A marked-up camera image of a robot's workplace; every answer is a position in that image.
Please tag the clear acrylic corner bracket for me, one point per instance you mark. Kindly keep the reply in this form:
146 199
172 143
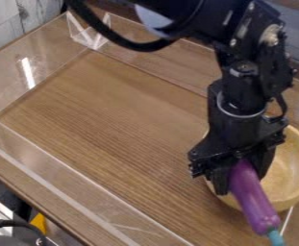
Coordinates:
85 35

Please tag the purple toy eggplant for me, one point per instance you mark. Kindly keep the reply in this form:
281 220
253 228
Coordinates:
252 198

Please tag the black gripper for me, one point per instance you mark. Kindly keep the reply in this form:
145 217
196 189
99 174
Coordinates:
237 136

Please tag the brown wooden bowl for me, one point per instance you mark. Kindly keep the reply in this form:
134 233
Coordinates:
281 181

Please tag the clear acrylic tray wall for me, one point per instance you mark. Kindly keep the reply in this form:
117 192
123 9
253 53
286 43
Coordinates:
97 125

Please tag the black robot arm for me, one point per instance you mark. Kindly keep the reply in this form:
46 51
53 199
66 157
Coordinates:
245 30

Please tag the yellow black device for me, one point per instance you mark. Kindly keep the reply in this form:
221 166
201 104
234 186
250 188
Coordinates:
33 231

